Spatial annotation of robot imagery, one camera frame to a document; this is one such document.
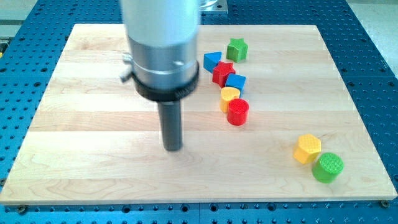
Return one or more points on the red cylinder block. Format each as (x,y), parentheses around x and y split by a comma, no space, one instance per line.
(237,113)

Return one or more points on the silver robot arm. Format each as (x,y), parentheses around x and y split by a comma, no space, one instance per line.
(162,37)

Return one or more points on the red star block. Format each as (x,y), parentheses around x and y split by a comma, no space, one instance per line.
(221,73)

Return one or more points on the yellow hexagon block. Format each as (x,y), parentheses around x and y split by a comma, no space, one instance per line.
(307,148)

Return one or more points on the green star block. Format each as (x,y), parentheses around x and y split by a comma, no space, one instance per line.
(237,50)

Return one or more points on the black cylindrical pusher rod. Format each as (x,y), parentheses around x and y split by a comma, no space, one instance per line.
(171,125)

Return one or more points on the blue triangle block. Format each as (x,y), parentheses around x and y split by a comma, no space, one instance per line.
(211,60)

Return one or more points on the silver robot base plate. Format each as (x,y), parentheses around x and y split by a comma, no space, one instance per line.
(213,6)

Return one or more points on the wooden board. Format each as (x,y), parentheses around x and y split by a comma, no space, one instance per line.
(94,140)

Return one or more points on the yellow heart block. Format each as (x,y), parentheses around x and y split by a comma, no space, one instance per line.
(226,95)

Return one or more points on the blue cube block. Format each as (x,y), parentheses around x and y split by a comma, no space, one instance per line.
(236,81)

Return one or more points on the green cylinder block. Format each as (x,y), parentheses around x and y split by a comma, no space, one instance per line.
(328,167)

